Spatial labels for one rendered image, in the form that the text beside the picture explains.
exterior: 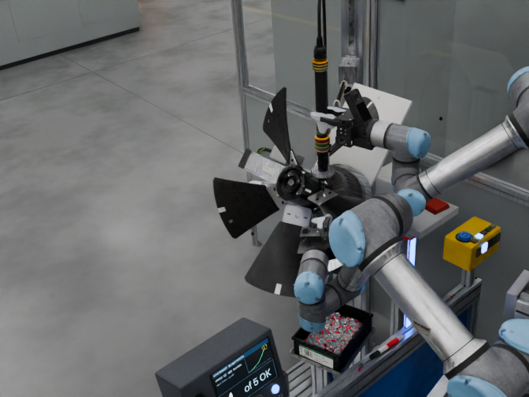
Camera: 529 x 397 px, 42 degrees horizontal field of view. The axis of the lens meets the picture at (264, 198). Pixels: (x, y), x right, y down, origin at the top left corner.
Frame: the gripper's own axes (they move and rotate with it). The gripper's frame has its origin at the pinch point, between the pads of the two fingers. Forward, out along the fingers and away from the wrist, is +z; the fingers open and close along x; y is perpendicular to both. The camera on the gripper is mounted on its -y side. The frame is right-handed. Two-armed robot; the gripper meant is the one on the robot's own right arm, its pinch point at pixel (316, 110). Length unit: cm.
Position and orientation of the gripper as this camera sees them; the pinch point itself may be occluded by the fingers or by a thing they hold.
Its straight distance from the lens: 206.0
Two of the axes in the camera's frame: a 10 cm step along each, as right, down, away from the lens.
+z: -7.8, -2.8, 5.6
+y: 0.6, 8.5, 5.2
